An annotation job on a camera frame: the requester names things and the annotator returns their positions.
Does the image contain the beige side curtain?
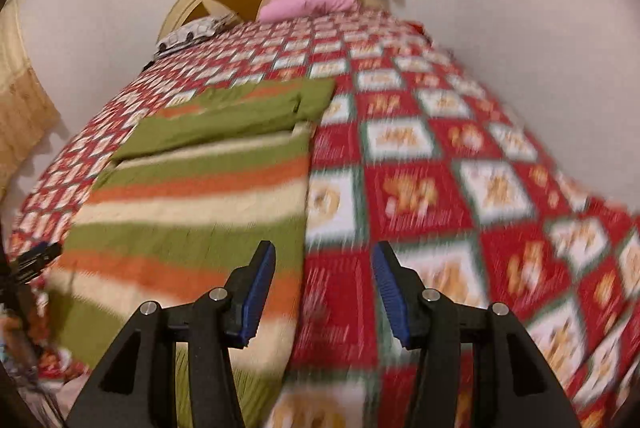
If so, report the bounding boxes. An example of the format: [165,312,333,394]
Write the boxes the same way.
[0,0,60,198]

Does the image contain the green orange cream striped sweater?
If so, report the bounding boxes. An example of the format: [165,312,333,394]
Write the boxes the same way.
[46,78,335,427]

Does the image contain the red patchwork bear bedspread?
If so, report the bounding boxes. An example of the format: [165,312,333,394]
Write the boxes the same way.
[10,10,639,427]

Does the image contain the pink pillow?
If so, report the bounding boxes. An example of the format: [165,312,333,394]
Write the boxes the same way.
[256,0,360,24]

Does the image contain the grey white patterned pillow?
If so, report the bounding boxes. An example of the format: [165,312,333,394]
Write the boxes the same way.
[153,13,239,59]

